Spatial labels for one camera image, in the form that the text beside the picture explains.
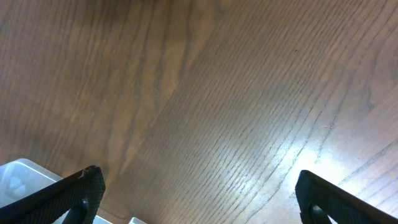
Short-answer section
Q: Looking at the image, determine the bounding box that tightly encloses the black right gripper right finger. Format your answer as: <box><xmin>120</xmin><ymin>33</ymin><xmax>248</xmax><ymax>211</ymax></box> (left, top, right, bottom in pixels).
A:
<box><xmin>295</xmin><ymin>170</ymin><xmax>397</xmax><ymax>223</ymax></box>

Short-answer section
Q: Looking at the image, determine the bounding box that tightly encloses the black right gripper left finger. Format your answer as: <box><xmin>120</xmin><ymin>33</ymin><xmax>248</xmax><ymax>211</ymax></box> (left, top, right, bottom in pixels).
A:
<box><xmin>1</xmin><ymin>166</ymin><xmax>106</xmax><ymax>224</ymax></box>

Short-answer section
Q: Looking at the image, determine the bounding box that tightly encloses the clear plastic storage container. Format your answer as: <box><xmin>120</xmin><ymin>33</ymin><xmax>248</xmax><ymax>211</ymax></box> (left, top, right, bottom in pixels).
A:
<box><xmin>0</xmin><ymin>158</ymin><xmax>147</xmax><ymax>224</ymax></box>

